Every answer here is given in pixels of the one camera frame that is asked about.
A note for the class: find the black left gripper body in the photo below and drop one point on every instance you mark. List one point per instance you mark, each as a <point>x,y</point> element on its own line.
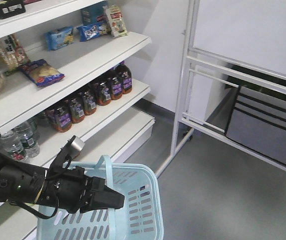
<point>74,191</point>

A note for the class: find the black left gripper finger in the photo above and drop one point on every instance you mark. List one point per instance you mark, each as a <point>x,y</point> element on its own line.
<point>102,200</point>

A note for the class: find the light blue plastic basket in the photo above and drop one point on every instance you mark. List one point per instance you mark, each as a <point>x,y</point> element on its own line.
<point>139,219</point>

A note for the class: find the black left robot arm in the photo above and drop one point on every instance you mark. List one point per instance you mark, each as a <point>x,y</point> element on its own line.
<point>22,183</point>

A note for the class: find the clear water bottle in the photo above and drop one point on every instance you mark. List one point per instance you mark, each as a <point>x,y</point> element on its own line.
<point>26,136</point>
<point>13,147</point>

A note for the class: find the dark plum juice bottle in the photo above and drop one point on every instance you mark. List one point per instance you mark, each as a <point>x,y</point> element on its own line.
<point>102,91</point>
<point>116,84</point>
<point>126,76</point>
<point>59,117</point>

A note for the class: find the blue snack bag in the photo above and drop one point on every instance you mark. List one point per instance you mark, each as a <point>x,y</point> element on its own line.
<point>41,73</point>

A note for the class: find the blue cookie package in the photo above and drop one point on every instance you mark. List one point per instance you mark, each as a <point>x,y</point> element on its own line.
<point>60,38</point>

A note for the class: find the blue oreo package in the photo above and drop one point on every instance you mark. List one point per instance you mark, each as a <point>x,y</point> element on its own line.
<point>92,31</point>

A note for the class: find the white snack bag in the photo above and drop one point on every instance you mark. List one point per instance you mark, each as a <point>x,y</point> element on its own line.
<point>115,20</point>

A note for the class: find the grey fabric storage bag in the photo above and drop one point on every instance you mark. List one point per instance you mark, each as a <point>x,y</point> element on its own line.
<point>257,121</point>

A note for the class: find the white rolling whiteboard stand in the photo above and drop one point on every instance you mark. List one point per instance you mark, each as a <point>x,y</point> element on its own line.
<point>227,44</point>

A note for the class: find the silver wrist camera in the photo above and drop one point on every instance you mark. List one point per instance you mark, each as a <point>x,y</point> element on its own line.
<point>74,146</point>

